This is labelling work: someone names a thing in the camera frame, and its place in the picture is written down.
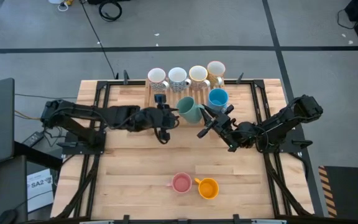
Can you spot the pink faceted mug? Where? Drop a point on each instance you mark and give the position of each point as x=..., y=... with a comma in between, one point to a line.
x=181, y=183

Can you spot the wooden slatted rack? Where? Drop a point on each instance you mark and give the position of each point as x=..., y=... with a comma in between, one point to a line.
x=171, y=98

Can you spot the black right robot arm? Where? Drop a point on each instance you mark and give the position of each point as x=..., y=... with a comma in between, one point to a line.
x=291, y=119

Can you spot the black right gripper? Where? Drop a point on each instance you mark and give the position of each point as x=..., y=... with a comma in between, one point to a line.
x=225, y=127

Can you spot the black computer mouse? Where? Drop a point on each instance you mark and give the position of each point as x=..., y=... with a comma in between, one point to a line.
x=8, y=216

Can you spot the black power adapter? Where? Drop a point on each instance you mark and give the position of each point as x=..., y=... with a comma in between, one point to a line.
x=33, y=139

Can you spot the grey low desk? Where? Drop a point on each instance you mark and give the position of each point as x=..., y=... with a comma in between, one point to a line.
x=8, y=186

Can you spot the orange-rimmed patterned mug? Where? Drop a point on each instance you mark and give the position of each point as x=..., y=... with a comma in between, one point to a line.
x=216, y=68

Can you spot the black frame clamp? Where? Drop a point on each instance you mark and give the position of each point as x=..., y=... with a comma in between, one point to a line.
x=126, y=218
x=125, y=77
x=240, y=79
x=235, y=217

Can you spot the blue patterned white mug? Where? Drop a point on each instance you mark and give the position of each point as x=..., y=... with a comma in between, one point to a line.
x=177, y=75

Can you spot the black aluminium table frame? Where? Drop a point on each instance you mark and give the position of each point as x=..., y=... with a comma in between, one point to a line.
x=135, y=83

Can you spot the yellow-rimmed patterned mug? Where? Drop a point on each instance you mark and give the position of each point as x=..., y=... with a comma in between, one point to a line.
x=198, y=73

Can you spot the orange-yellow faceted mug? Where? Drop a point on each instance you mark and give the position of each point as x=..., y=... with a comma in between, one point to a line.
x=208, y=188

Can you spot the green faceted mug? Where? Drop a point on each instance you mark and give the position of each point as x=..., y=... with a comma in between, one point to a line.
x=190, y=110

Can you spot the white SA2 box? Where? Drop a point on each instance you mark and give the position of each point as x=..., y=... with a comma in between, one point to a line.
x=39, y=189

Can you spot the blue faceted mug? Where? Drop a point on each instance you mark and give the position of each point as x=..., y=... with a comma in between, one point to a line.
x=217, y=98

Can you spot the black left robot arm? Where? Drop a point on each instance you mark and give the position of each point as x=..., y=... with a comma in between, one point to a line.
x=82, y=112

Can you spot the black-white patterned mug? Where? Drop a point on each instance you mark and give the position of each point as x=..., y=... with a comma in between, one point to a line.
x=156, y=76

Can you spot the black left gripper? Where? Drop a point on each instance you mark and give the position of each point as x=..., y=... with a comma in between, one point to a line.
x=157, y=118

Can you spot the hazard-striped black mat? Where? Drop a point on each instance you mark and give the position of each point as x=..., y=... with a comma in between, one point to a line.
x=350, y=193

